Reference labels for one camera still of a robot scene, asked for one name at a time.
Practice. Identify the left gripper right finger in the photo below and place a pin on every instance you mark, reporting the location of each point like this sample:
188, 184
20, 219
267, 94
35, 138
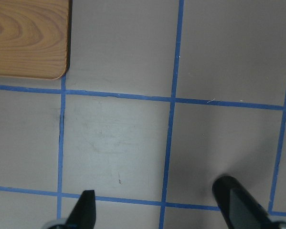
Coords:
245, 213

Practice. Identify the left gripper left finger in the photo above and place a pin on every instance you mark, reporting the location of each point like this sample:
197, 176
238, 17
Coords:
83, 215

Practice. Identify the dark wine bottle carried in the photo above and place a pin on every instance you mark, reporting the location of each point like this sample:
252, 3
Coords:
221, 191

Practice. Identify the wooden tray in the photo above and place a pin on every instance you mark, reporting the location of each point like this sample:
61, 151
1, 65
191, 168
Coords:
35, 38

